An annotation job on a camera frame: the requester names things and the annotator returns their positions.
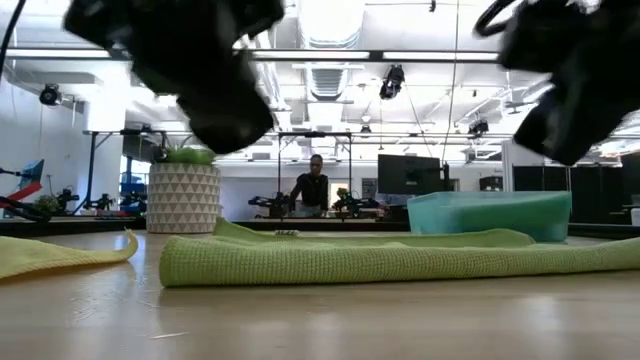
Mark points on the black overhead crossbeam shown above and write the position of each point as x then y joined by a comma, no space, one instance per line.
375,55

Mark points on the black background robot arm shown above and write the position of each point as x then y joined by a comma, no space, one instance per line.
97,202
267,202
355,202

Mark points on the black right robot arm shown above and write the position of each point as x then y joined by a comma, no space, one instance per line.
615,7

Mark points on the black background stand frame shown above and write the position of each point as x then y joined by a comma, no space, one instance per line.
91,170

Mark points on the black background partition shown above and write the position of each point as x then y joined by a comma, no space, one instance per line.
600,195

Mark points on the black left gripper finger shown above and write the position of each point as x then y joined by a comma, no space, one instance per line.
255,120
210,125

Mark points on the yellow microfiber towel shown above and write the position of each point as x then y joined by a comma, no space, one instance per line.
50,255

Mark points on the white background container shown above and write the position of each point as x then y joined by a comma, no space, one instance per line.
636,216

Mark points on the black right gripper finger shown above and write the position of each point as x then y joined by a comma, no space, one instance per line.
555,132
617,125

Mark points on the black ceiling mounted camera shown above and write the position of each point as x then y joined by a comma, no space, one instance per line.
392,82
50,95
478,128

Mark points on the blue and red display panel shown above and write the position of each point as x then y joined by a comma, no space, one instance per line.
32,172

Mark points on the lime green microfiber towel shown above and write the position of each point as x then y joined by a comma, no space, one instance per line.
375,260

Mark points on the translucent teal plastic bin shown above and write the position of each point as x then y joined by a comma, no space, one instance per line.
430,212

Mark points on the person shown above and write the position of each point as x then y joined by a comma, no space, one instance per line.
312,192

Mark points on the small black background monitor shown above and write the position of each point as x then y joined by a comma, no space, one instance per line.
491,184

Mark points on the small background plant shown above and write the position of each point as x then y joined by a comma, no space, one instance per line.
49,205

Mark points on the succulent in patterned white pot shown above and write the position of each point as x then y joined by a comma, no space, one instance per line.
182,200

